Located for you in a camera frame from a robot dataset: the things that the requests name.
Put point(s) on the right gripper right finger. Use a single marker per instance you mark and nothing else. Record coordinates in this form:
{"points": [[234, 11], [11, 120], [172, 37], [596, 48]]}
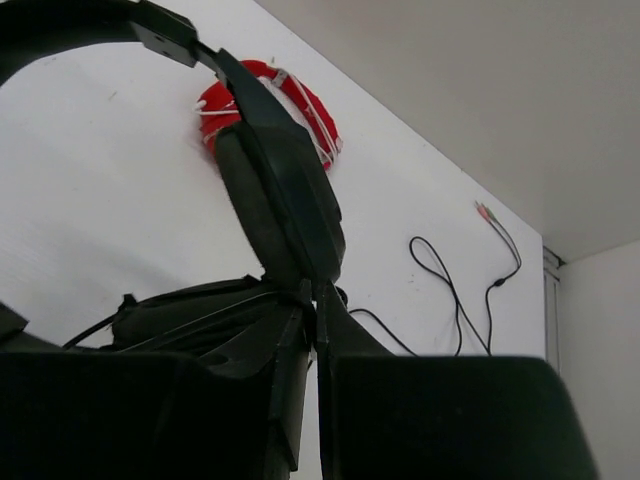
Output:
{"points": [[384, 416]]}

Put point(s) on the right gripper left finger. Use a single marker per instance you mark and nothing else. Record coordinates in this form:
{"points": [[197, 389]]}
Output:
{"points": [[215, 392]]}

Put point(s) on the black headphones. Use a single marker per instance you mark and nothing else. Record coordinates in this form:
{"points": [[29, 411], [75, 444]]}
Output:
{"points": [[268, 163]]}

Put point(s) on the red headphones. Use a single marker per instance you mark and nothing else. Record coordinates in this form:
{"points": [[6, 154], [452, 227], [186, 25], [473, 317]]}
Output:
{"points": [[217, 110]]}

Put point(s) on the aluminium rail right side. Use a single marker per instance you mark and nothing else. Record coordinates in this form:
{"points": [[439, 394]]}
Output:
{"points": [[552, 264]]}

